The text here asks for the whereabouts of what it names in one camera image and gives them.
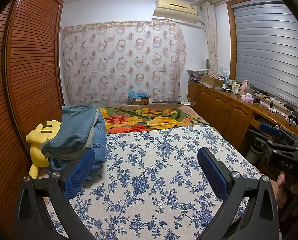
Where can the circle-patterned sheer curtain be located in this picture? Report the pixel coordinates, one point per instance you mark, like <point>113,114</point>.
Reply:
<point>124,62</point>

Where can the wooden louvered wardrobe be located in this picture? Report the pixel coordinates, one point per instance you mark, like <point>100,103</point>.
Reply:
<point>34,55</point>

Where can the person's right forearm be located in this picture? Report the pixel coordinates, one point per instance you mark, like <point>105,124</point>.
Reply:
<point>296,217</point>

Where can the grey window blind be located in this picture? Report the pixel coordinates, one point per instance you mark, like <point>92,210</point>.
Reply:
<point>268,47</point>

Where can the stack of papers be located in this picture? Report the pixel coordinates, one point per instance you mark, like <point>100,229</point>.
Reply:
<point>196,74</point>

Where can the wooden window frame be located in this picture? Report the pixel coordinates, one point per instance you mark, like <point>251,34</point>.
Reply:
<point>230,42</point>

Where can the blue folded jeans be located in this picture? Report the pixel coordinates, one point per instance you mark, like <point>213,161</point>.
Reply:
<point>99,142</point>

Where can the person's right hand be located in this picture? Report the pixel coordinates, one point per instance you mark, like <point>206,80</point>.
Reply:
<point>280,195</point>

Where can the grey folded pants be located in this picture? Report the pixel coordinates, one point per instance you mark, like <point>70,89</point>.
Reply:
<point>90,136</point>

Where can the blue floral bedsheet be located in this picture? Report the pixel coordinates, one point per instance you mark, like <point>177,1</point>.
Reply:
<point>151,180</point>

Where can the white power strip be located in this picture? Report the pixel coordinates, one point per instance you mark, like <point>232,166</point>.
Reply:
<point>280,105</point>
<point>261,94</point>

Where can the pink bottle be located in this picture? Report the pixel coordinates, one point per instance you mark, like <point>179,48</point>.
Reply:
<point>245,87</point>

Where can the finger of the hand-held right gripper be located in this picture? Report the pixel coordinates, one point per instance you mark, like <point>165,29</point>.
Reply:
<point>257,140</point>
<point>270,130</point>

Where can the yellow plush toy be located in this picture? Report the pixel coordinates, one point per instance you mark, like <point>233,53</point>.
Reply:
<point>36,152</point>

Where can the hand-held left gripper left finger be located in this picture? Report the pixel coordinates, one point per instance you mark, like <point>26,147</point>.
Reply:
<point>79,172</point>

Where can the open brown cardboard box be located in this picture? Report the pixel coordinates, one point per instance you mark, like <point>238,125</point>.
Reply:
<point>211,81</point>

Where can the wooden cabinet counter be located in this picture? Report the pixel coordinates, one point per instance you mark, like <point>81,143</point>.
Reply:
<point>226,112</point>

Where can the flower-print blanket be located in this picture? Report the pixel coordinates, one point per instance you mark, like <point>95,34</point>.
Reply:
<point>139,120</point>

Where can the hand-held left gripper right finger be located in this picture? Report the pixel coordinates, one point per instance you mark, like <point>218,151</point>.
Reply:
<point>212,172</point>

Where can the grey waste bin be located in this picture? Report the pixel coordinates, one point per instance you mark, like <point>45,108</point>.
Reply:
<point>255,157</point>

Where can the beige tied side curtain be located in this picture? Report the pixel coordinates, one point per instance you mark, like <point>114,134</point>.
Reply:
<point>211,42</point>

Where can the pink tissue box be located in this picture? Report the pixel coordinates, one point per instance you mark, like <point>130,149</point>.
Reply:
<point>247,98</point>

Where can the wall air conditioner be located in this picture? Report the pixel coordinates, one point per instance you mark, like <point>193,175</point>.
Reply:
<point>176,11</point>

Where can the white router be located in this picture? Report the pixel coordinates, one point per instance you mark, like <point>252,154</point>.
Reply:
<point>185,103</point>

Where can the blue plastic bag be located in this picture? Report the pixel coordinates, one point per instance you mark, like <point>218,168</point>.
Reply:
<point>136,93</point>

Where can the teal pants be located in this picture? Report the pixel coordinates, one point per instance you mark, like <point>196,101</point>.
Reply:
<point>69,130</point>

